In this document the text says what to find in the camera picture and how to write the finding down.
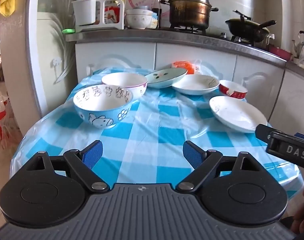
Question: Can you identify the blue cartoon print bowl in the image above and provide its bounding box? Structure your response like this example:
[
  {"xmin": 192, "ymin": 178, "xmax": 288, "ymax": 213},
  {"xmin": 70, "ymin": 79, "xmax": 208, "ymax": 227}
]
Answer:
[{"xmin": 73, "ymin": 84, "xmax": 134, "ymax": 130}]

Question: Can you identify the brown metal steamer pot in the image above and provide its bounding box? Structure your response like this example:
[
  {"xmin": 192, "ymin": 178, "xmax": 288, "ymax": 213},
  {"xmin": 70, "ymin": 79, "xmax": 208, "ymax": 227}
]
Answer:
[{"xmin": 160, "ymin": 0, "xmax": 219, "ymax": 29}]

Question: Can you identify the red and white bowl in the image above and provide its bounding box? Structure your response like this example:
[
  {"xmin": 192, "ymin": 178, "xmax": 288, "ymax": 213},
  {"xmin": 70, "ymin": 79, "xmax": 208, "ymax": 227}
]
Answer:
[{"xmin": 219, "ymin": 80, "xmax": 248, "ymax": 100}]

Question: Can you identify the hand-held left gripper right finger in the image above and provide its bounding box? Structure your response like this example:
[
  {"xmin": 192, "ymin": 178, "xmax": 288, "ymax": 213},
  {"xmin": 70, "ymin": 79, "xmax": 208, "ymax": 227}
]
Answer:
[{"xmin": 176, "ymin": 141, "xmax": 261, "ymax": 193}]

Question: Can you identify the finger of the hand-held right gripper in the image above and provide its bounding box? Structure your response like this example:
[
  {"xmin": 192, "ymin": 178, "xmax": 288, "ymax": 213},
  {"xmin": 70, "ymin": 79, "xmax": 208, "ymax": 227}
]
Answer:
[{"xmin": 255, "ymin": 124, "xmax": 280, "ymax": 143}]

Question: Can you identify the blue white checkered tablecloth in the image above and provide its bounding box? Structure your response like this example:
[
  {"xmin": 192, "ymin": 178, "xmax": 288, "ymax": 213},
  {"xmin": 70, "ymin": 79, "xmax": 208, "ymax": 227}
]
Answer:
[{"xmin": 11, "ymin": 66, "xmax": 304, "ymax": 198}]

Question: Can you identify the metal kettle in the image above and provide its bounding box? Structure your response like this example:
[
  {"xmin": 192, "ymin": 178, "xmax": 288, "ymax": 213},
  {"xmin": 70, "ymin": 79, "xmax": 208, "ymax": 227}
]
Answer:
[{"xmin": 292, "ymin": 31, "xmax": 304, "ymax": 58}]

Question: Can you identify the white bowl purple rim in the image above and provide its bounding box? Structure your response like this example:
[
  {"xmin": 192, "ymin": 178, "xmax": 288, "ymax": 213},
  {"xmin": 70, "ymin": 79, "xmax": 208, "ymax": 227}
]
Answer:
[{"xmin": 101, "ymin": 72, "xmax": 148, "ymax": 100}]

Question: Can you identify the light green flower plate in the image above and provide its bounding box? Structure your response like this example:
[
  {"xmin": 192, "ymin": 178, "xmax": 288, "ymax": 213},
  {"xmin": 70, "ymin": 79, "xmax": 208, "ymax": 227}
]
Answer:
[{"xmin": 144, "ymin": 67, "xmax": 188, "ymax": 88}]

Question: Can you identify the red basin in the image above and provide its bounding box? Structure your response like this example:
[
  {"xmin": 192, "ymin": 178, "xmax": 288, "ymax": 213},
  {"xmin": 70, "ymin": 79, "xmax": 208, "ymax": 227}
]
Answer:
[{"xmin": 268, "ymin": 44, "xmax": 292, "ymax": 61}]

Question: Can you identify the red plastic bag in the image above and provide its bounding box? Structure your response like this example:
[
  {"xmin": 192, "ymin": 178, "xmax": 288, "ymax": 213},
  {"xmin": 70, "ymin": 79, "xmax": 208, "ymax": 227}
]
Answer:
[{"xmin": 0, "ymin": 97, "xmax": 24, "ymax": 150}]

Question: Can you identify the white deep plate flower print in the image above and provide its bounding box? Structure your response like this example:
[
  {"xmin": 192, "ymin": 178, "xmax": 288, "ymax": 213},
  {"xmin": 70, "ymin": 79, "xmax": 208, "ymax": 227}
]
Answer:
[{"xmin": 172, "ymin": 74, "xmax": 220, "ymax": 95}]

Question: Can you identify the black wok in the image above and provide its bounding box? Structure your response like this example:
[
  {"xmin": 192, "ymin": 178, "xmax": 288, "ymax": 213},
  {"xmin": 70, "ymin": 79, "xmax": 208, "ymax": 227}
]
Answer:
[{"xmin": 225, "ymin": 10, "xmax": 277, "ymax": 43}]

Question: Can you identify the gas stove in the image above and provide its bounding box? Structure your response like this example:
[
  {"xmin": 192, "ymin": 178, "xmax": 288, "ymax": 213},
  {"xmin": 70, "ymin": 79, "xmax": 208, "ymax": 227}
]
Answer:
[{"xmin": 167, "ymin": 24, "xmax": 267, "ymax": 47}]

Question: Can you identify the white plastic spice rack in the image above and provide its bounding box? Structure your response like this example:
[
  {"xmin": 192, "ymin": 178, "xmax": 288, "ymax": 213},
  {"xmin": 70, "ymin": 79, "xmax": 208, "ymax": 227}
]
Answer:
[{"xmin": 76, "ymin": 0, "xmax": 125, "ymax": 32}]

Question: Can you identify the grey stone countertop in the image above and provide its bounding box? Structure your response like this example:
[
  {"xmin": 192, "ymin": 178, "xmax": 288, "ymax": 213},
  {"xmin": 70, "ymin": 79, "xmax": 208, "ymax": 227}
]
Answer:
[{"xmin": 65, "ymin": 29, "xmax": 304, "ymax": 78}]

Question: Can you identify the white plate grey flower print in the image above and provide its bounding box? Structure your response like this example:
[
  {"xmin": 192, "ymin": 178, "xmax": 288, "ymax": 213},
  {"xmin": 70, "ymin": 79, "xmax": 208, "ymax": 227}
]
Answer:
[{"xmin": 209, "ymin": 96, "xmax": 267, "ymax": 133}]

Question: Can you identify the white floral bowl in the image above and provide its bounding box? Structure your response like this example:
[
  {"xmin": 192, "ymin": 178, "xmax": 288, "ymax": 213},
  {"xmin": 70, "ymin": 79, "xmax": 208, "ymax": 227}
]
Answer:
[
  {"xmin": 126, "ymin": 8, "xmax": 154, "ymax": 18},
  {"xmin": 125, "ymin": 14, "xmax": 152, "ymax": 30}
]

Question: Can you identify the dark soy sauce bottle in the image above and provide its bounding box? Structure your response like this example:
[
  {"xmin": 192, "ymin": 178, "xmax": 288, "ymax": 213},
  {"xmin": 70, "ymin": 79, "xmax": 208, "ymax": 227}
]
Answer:
[{"xmin": 152, "ymin": 0, "xmax": 162, "ymax": 29}]

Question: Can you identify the red white packet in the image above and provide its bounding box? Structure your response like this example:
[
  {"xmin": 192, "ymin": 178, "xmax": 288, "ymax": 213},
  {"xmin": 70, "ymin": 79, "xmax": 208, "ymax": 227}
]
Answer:
[{"xmin": 104, "ymin": 6, "xmax": 121, "ymax": 23}]

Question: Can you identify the orange and white plastic bag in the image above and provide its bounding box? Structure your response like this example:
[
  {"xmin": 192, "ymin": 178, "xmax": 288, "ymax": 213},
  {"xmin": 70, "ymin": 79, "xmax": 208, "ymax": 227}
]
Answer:
[{"xmin": 172, "ymin": 60, "xmax": 202, "ymax": 75}]

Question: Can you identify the white utensil holder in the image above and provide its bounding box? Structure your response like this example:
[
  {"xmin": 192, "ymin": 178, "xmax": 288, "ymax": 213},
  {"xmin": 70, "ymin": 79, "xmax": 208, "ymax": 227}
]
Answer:
[{"xmin": 72, "ymin": 0, "xmax": 98, "ymax": 25}]

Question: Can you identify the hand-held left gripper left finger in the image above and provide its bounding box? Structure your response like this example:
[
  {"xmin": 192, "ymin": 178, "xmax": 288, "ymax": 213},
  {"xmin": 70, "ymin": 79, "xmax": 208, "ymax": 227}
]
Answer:
[{"xmin": 26, "ymin": 140, "xmax": 109, "ymax": 193}]

